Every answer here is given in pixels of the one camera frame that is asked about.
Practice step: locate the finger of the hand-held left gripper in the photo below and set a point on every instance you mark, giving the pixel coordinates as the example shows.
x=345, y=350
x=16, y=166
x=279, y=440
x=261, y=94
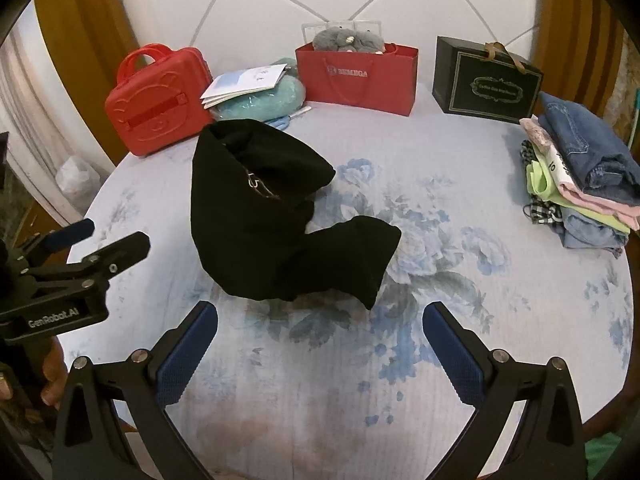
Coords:
x=117, y=252
x=67, y=236

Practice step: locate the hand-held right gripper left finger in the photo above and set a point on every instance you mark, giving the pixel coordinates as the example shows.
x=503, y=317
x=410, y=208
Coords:
x=187, y=350

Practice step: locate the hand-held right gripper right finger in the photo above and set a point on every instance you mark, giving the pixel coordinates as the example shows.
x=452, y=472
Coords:
x=452, y=355

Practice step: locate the black knit garment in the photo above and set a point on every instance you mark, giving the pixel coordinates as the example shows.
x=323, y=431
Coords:
x=260, y=210

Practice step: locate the person's left hand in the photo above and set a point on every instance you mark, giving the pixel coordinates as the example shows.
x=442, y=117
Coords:
x=52, y=372

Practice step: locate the clear plastic bag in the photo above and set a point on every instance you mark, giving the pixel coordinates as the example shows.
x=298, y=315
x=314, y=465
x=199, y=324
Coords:
x=75, y=180

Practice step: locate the floral bed sheet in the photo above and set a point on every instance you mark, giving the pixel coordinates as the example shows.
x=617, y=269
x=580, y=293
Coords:
x=450, y=260

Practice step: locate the white curtain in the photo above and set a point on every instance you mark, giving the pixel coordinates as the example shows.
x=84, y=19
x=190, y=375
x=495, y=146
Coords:
x=45, y=100

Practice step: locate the red toy suitcase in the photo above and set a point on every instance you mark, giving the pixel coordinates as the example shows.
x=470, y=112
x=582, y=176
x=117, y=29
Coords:
x=157, y=105

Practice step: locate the light blue denim garment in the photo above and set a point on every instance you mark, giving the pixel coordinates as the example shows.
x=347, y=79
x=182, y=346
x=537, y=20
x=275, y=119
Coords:
x=590, y=237

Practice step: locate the green cloth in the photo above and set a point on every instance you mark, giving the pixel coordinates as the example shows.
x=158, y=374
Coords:
x=602, y=460

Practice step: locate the light green shirt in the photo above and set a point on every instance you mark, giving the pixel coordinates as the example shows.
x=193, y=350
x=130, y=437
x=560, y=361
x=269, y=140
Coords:
x=542, y=182

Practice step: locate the white paper booklets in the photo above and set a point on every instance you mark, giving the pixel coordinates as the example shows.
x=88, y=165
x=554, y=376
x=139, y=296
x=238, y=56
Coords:
x=240, y=85

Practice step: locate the teal plush in plastic wrap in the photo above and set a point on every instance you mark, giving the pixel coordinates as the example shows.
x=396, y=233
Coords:
x=265, y=100

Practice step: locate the pink and white shirt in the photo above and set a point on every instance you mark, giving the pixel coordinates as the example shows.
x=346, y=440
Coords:
x=597, y=200

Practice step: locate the pink floral cloth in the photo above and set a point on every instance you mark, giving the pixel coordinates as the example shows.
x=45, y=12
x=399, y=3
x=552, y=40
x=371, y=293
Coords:
x=535, y=132

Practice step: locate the dark blue jeans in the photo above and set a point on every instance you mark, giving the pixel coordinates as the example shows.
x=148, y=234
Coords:
x=585, y=145

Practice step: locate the black gift box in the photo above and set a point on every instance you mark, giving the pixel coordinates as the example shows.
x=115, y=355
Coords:
x=487, y=85

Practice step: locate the red paper bag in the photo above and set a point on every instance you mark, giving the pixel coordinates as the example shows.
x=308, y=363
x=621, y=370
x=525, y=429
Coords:
x=357, y=80

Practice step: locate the grey plush toy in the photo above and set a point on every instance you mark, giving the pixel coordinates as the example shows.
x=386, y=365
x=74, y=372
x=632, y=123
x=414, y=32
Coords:
x=345, y=40

